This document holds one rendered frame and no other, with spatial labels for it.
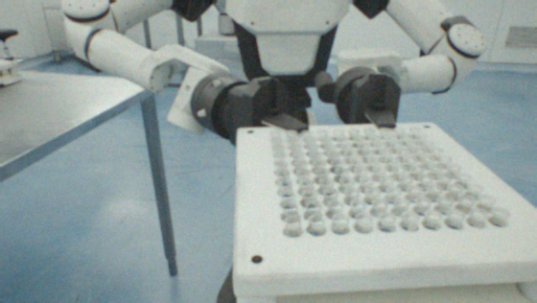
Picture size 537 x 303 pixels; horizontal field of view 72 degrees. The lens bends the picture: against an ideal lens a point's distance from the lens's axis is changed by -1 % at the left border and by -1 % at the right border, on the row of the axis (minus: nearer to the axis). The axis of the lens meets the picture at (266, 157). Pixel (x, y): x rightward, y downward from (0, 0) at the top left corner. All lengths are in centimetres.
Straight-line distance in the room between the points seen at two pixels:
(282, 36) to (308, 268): 68
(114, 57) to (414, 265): 57
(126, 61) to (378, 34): 527
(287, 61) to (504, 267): 68
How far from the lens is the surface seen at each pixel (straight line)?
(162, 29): 636
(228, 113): 51
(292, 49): 88
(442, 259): 28
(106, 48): 70
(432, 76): 78
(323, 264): 26
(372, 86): 50
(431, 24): 89
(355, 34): 578
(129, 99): 125
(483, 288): 34
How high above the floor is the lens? 126
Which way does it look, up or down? 27 degrees down
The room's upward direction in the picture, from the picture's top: straight up
